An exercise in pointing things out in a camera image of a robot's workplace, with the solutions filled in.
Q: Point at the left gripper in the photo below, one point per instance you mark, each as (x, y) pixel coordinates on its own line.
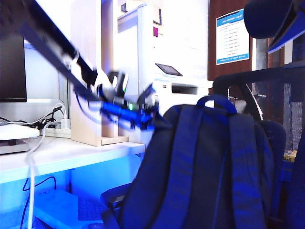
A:
(121, 107)

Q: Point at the dark blue backpack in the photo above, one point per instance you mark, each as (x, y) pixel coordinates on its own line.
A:
(209, 167)

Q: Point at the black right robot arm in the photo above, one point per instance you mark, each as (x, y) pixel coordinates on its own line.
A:
(286, 35)

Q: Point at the light wooden desk organizer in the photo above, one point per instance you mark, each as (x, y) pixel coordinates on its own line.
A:
(83, 126)

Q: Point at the grey framed desk partition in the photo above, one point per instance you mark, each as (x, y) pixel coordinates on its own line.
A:
(41, 76)

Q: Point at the black mesh office chair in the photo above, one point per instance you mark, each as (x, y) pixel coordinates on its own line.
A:
(262, 74)

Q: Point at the dark chair headrest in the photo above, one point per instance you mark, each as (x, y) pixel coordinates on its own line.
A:
(262, 19)

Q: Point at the dark printer touch panel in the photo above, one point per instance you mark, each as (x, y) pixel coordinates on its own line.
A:
(169, 69)

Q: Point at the white office printer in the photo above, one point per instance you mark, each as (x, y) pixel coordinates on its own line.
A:
(186, 86)

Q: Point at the magenta sticker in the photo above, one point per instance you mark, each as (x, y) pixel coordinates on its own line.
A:
(156, 32)

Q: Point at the white charger adapter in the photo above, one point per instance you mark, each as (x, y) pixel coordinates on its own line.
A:
(65, 124)

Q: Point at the brown wooden door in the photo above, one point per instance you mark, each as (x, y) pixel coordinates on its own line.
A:
(212, 47)

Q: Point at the white power strip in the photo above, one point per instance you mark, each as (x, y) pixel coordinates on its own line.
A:
(57, 133)

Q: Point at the computer keyboard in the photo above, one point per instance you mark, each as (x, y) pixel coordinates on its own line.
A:
(91, 210)

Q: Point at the white monitor riser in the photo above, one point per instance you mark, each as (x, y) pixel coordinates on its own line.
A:
(16, 132)

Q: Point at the pull-out keyboard tray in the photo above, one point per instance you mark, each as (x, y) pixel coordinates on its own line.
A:
(57, 205)

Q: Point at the black computer monitor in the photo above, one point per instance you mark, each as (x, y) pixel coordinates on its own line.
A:
(12, 71)

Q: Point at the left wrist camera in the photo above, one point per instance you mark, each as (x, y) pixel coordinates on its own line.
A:
(119, 82)

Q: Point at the white rounded partition post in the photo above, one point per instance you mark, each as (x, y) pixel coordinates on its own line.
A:
(145, 47)

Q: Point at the black picture frame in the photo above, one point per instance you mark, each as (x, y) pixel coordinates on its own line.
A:
(160, 17)

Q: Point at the blue bordered wall poster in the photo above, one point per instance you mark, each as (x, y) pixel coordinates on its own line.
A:
(232, 38)

